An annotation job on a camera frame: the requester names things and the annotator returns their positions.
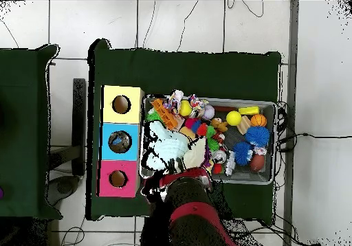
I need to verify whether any mint waffle cloth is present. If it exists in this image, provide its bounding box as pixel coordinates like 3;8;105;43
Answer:
144;120;190;172

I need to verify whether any wooden three-hole box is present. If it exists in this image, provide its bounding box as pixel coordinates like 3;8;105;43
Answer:
97;85;146;198

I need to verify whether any white baseball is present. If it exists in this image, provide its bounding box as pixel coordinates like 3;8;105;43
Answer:
201;104;216;121

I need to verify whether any orange plastic grid toy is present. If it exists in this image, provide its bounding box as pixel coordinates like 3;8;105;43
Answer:
151;98;179;131

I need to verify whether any reddish brown ball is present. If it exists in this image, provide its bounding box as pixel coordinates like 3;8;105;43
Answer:
249;153;267;172

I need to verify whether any smooth yellow ball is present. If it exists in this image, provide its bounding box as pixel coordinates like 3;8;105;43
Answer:
225;110;242;126

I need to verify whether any green spiky toy with eyes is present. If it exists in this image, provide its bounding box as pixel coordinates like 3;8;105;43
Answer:
146;111;163;122

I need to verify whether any colourful patterned cloth wad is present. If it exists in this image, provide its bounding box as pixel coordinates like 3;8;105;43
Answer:
188;93;210;118

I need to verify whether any large blue spiky ball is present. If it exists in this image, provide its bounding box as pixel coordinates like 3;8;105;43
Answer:
245;126;271;148

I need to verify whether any small orange basketball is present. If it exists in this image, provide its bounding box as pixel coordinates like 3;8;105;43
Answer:
250;113;267;128

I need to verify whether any dark green table cloth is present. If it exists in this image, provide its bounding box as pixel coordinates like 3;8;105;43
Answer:
0;44;63;221
86;38;283;225

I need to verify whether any black upright panel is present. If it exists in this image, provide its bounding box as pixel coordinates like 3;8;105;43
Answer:
71;78;87;177

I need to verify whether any grey rounded base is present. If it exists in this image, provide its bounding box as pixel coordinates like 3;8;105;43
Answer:
45;175;81;206

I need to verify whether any shallow wire mesh bin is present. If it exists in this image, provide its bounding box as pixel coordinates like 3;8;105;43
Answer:
139;93;278;186

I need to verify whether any long black cable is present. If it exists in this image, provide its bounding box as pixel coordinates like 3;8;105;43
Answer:
276;131;352;140

